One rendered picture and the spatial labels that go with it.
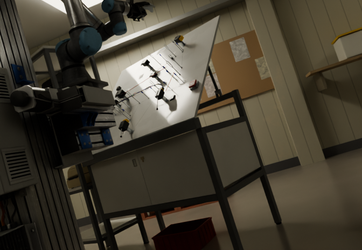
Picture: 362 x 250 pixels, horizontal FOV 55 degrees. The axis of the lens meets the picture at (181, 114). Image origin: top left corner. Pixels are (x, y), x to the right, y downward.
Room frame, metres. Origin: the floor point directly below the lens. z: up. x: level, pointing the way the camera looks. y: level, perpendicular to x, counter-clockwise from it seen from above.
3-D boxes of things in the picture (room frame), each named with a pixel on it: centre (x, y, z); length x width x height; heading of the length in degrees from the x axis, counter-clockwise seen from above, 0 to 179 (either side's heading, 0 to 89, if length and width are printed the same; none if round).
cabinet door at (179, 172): (2.24, 0.16, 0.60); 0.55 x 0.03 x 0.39; 52
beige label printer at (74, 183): (3.02, 0.94, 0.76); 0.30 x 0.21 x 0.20; 145
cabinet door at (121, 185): (2.58, 0.59, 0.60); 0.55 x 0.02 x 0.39; 52
